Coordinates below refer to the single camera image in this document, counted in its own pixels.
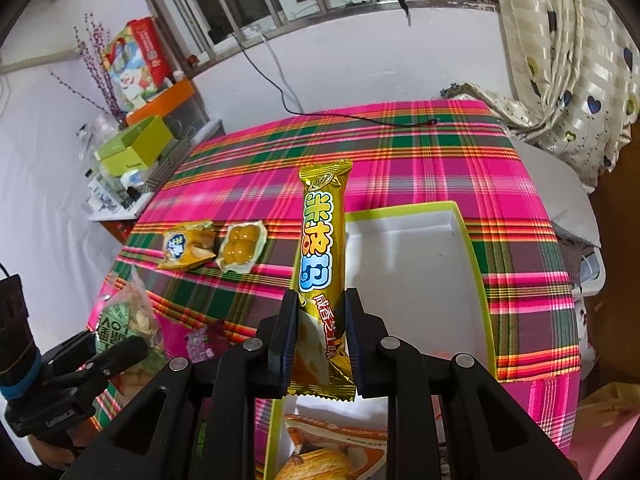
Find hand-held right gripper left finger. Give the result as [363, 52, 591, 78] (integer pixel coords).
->
[62, 289, 301, 480]

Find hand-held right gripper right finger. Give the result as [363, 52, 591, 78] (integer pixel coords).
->
[342, 287, 583, 480]

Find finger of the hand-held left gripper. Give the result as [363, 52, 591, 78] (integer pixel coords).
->
[40, 332, 97, 378]
[47, 336, 149, 396]

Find mint green peanut packet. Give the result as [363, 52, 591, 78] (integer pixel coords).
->
[92, 265, 168, 408]

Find purple snack packet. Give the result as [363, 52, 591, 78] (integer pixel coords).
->
[185, 320, 226, 363]

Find green-rimmed white box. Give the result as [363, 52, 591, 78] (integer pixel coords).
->
[255, 200, 497, 480]

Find gold cheese-print bar packet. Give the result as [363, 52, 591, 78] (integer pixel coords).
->
[282, 158, 357, 403]

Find clear egg yolk pastry packet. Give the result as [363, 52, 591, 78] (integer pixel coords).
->
[215, 218, 266, 273]

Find orange white bread packet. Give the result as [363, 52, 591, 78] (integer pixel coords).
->
[277, 412, 388, 480]

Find yellow biscuit packet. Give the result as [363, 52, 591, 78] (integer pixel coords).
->
[157, 221, 217, 272]

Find person's left hand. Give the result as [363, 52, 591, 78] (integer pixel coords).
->
[30, 435, 76, 466]

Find pink green plaid cloth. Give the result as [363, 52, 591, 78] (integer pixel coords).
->
[87, 99, 583, 480]

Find striped storage box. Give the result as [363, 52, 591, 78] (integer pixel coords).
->
[142, 119, 223, 196]

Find white pillow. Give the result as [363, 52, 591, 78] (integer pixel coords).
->
[515, 135, 602, 247]

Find orange-lidded clear container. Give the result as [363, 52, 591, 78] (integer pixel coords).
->
[125, 79, 213, 138]

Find grey patterned cloth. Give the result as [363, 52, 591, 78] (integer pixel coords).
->
[440, 82, 482, 99]

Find colourful cartoon gift box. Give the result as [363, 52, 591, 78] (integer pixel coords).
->
[100, 17, 171, 111]

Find purple flower branches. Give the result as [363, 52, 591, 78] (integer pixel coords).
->
[50, 10, 131, 126]

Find wooden wardrobe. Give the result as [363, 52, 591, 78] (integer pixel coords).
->
[582, 120, 640, 401]

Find metal window grille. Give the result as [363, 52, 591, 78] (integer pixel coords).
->
[137, 0, 501, 81]

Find cream heart-print curtain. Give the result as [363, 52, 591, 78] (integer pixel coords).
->
[440, 0, 640, 186]

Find black cable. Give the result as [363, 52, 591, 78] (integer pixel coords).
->
[235, 30, 438, 126]

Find white cable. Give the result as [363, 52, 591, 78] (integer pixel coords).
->
[255, 27, 301, 113]

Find white wall pipe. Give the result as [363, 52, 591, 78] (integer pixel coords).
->
[0, 49, 78, 77]

